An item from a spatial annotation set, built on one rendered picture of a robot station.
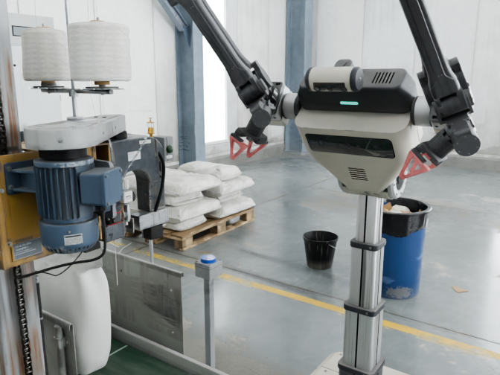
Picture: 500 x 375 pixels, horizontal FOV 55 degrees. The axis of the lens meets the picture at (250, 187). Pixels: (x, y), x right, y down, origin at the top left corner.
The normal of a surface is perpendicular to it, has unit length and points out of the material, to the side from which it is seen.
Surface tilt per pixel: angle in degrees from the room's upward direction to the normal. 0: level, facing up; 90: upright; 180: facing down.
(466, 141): 107
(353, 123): 40
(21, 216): 90
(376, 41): 90
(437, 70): 112
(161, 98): 90
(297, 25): 90
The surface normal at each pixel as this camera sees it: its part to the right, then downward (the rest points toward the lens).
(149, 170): 0.82, 0.13
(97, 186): -0.20, 0.22
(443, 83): -0.16, 0.56
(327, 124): -0.37, -0.63
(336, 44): -0.58, 0.18
